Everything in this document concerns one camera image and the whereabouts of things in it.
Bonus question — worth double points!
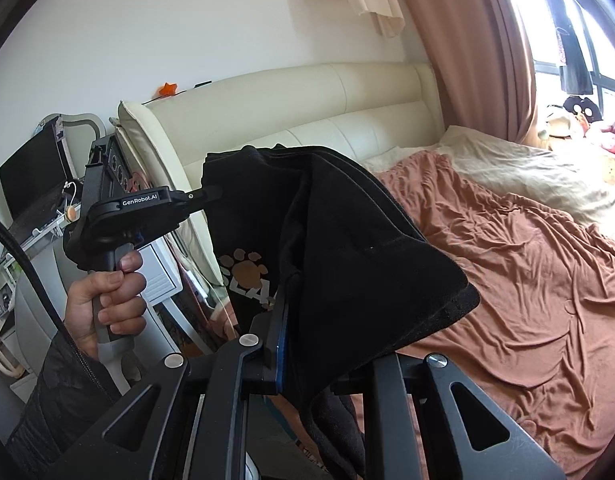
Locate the black and white plush toy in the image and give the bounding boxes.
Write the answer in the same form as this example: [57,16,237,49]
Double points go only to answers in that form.
[561,95,604,122]

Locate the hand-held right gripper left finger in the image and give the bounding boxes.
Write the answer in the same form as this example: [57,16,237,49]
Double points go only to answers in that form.
[85,299,291,480]

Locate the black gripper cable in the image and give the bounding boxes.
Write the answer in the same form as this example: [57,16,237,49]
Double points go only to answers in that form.
[0,210,126,401]

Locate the pink curtain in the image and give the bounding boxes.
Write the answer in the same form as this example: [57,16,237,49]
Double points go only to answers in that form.
[380,0,538,148]

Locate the white panelled cabinet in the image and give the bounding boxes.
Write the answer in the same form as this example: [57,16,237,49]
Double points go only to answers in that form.
[136,242,184,307]

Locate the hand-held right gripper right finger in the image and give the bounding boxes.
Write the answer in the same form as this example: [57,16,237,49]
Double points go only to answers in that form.
[332,351,568,480]

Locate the window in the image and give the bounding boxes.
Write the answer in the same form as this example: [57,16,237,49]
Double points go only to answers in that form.
[502,0,615,128]

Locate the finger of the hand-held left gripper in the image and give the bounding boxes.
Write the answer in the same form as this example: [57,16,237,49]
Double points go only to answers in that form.
[175,185,223,211]

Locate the black paw print garment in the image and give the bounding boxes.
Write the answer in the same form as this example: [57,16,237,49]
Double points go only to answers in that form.
[202,144,481,480]

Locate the hanging black garment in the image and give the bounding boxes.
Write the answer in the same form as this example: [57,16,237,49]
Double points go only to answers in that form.
[532,0,595,96]

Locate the person's left hand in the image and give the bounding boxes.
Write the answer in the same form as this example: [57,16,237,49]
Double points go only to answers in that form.
[62,251,148,358]

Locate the black laptop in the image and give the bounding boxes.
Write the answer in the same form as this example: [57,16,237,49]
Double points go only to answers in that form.
[0,125,72,243]

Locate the cream padded headboard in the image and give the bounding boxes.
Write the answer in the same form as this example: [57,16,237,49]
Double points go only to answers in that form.
[118,62,445,283]

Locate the person's left forearm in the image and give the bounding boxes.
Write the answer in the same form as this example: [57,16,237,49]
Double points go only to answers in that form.
[5,330,123,480]

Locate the pink wrinkled duvet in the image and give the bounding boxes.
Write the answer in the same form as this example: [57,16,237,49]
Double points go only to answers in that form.
[360,151,615,361]

